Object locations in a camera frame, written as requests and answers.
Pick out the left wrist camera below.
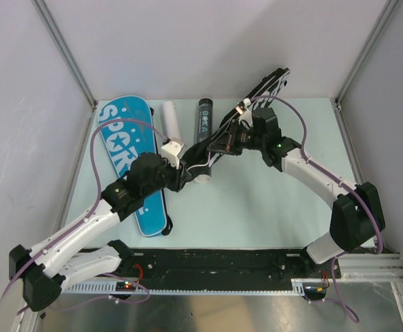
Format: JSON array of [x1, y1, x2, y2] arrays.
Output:
[[160, 138, 186, 169]]

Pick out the aluminium frame post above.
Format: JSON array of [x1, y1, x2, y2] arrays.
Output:
[[31, 0, 93, 100], [335, 0, 402, 104]]

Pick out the blue racket cover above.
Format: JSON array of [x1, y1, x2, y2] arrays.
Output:
[[97, 95, 173, 237]]

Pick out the black shuttlecock tube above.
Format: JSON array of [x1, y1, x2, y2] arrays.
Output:
[[194, 98, 213, 184]]

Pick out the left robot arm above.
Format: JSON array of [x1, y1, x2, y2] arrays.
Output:
[[8, 152, 194, 312]]

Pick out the black racket cover front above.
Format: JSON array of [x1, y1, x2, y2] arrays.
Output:
[[183, 68, 291, 181]]

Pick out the white shuttlecock tube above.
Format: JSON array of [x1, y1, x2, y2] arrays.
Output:
[[161, 100, 183, 142]]

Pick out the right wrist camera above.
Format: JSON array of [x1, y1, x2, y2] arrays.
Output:
[[235, 98, 251, 118]]

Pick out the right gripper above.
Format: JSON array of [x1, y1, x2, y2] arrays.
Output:
[[206, 120, 265, 157]]

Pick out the light green table mat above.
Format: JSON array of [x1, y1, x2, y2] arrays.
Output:
[[89, 98, 354, 249]]

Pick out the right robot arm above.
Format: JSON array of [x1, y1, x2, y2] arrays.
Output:
[[208, 108, 386, 277]]

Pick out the right aluminium frame post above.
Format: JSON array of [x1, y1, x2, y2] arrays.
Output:
[[335, 0, 402, 104]]

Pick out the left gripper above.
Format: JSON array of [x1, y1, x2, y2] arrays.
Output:
[[141, 154, 191, 197]]

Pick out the left aluminium frame post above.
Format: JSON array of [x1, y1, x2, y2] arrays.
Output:
[[31, 0, 93, 100]]

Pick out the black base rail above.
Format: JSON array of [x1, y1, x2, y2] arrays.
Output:
[[48, 247, 343, 295]]

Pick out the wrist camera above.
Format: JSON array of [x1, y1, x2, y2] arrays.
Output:
[[160, 138, 186, 169], [235, 98, 251, 118]]

